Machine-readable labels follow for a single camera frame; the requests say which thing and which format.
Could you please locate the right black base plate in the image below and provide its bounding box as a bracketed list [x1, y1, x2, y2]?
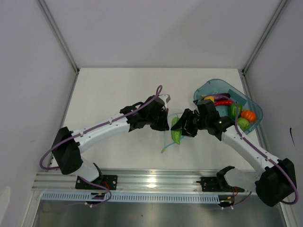
[196, 176, 245, 192]

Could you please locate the dark green toy bell pepper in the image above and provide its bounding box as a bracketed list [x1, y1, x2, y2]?
[228, 103, 242, 119]

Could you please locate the red toy chili pepper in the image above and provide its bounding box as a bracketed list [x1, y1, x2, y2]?
[214, 100, 233, 106]

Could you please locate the purple toy eggplant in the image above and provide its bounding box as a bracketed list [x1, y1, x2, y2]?
[201, 93, 231, 101]

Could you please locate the orange toy pumpkin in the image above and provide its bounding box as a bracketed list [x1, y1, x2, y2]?
[241, 110, 256, 122]

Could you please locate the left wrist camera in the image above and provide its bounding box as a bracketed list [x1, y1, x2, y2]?
[159, 94, 171, 103]

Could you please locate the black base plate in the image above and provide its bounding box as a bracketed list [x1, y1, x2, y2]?
[75, 175, 118, 190]
[196, 176, 245, 192]

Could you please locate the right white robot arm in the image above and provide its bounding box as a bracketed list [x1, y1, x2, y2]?
[171, 100, 299, 207]

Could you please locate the white slotted cable duct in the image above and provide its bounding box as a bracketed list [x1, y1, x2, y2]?
[41, 191, 220, 204]

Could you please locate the clear zip bag teal zipper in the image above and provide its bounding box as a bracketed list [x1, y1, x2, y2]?
[160, 111, 185, 154]

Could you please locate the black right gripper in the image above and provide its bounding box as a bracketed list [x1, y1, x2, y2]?
[171, 109, 208, 138]

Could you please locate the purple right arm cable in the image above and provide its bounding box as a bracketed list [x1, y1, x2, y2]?
[194, 94, 298, 205]

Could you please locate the aluminium mounting rail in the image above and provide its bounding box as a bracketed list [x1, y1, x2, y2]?
[32, 168, 261, 196]

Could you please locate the light green toy fruit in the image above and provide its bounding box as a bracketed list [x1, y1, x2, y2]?
[237, 117, 250, 131]

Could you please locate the yellow toy lemon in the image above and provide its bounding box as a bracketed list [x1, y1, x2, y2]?
[204, 96, 214, 102]

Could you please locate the light green toy pepper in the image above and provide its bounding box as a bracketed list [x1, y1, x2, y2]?
[171, 117, 182, 145]

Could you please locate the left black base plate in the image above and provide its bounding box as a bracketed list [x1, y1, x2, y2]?
[75, 175, 118, 190]

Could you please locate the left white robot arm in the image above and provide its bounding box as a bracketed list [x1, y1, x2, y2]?
[52, 94, 170, 189]

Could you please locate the teal plastic tub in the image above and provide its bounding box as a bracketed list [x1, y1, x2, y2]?
[193, 79, 263, 134]

